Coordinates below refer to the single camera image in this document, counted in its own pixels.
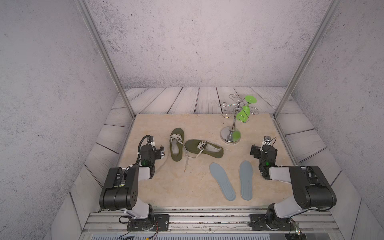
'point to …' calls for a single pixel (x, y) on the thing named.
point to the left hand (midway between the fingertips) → (156, 145)
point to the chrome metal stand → (232, 135)
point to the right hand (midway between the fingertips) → (264, 145)
